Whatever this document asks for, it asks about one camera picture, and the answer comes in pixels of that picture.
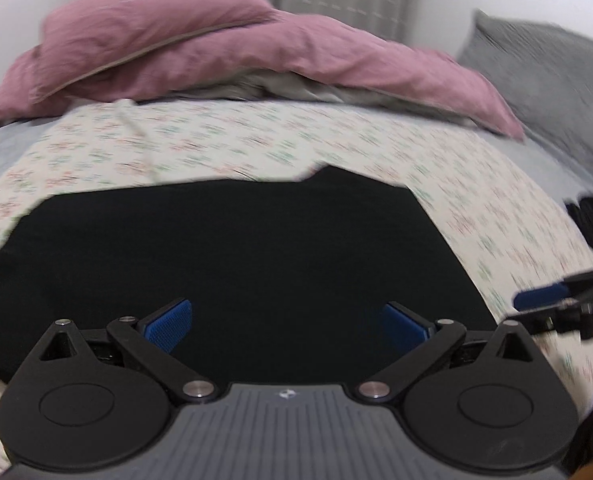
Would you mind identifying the black pants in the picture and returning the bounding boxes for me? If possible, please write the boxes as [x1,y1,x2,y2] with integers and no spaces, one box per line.
[0,167,495,385]

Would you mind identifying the floral bed sheet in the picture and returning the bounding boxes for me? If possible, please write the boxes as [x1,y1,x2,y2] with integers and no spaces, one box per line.
[0,97,593,478]

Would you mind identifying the grey pillow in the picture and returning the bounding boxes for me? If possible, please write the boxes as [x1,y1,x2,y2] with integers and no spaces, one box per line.
[458,10,593,175]

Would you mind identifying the pink duvet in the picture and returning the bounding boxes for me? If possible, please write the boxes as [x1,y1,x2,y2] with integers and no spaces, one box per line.
[0,0,525,140]

